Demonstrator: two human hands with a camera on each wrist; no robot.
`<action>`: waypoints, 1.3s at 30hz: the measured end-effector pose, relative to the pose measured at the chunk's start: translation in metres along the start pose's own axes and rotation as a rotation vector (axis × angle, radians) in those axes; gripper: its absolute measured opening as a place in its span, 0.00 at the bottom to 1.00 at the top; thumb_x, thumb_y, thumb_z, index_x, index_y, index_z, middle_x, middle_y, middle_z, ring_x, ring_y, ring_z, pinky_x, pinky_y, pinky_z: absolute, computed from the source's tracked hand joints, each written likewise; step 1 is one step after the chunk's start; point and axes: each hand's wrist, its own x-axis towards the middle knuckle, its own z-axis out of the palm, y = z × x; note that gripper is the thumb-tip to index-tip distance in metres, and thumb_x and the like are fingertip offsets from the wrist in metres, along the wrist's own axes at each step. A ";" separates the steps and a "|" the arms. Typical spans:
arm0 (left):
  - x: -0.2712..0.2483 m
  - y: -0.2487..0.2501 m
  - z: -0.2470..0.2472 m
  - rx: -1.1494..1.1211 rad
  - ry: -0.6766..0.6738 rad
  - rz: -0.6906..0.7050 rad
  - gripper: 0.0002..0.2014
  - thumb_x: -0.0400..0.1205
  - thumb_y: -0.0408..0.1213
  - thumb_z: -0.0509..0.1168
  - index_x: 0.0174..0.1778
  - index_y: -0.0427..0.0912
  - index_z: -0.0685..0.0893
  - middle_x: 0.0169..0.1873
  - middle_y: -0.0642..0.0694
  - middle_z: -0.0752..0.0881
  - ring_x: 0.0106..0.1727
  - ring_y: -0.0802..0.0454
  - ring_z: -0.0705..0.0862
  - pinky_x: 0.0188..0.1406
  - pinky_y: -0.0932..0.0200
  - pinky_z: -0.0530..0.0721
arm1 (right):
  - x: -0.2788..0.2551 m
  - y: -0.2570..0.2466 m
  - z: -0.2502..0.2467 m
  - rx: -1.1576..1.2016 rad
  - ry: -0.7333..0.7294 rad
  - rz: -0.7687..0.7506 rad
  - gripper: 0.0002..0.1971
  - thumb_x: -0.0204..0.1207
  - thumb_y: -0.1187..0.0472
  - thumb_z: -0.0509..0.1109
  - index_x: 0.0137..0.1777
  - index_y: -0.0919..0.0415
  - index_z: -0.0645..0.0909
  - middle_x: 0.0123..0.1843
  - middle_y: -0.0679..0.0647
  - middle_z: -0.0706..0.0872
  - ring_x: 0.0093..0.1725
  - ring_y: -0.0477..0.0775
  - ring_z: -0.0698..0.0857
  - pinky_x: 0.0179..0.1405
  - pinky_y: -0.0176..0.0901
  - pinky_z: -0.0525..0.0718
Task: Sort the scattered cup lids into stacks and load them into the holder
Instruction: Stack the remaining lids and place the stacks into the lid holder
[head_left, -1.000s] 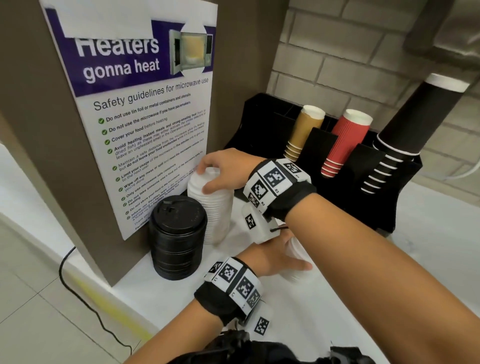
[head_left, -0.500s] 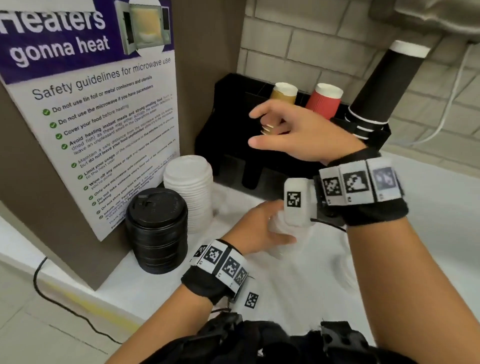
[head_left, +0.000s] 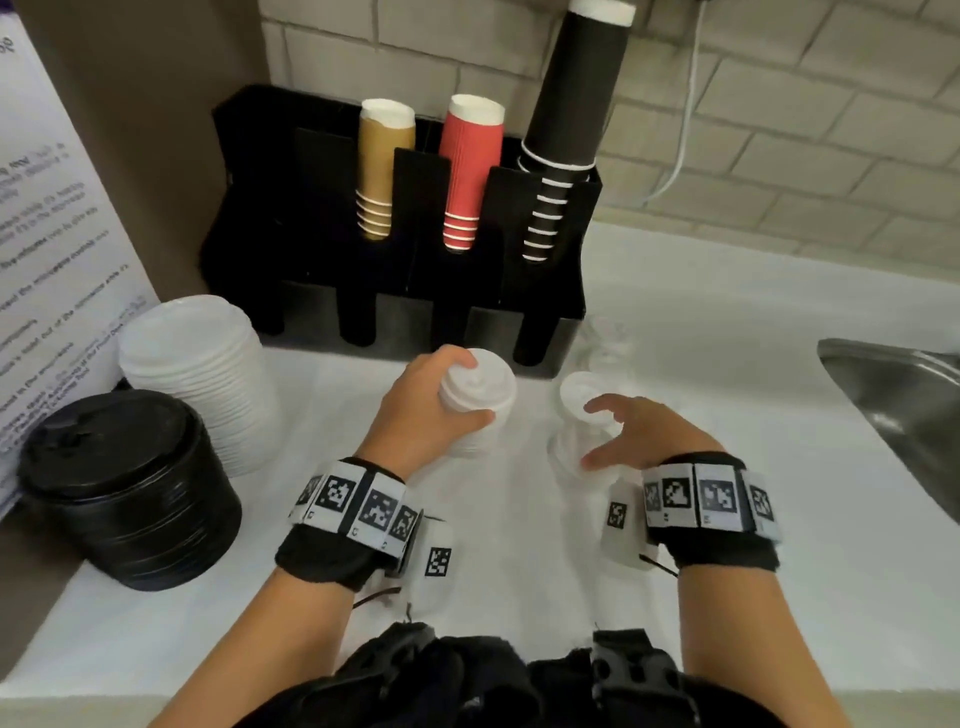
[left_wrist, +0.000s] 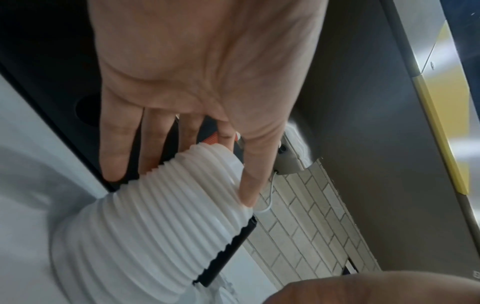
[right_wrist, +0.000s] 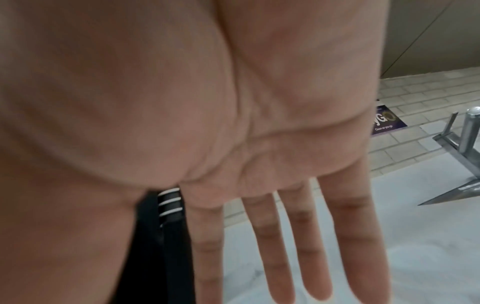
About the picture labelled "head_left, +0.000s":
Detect stack of red paper cups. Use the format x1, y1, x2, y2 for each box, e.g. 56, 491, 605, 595
438, 93, 505, 253

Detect black chest harness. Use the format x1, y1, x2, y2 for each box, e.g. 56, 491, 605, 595
232, 622, 789, 728

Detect black cup holder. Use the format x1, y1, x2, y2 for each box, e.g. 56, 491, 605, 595
200, 83, 604, 379

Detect black right wrist marker band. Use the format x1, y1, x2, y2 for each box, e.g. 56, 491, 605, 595
641, 451, 783, 575

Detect stack of gold paper cups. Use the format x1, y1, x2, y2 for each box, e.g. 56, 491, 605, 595
355, 98, 417, 241

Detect person's right hand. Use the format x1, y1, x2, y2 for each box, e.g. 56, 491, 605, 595
581, 395, 725, 474

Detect stack of black lids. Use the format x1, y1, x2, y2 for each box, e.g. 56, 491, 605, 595
16, 389, 243, 592

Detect white wall cable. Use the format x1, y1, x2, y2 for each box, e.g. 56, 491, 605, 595
643, 0, 710, 208

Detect person's left hand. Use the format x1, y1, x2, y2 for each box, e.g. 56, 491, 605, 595
358, 344, 496, 483

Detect stack of black paper cups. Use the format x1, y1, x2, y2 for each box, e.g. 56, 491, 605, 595
517, 0, 637, 264

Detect person's left forearm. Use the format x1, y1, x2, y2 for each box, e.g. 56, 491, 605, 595
149, 568, 354, 728

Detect steel sink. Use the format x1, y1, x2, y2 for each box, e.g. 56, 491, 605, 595
817, 338, 960, 526

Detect microwave safety poster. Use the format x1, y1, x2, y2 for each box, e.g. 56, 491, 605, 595
0, 14, 163, 519

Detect person's right forearm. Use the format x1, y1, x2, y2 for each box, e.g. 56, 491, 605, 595
678, 562, 853, 728

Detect black wrist marker band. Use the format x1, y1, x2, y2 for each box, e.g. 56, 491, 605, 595
641, 451, 783, 575
275, 457, 423, 592

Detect black left wrist marker band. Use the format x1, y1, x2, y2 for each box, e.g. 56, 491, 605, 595
275, 457, 423, 592

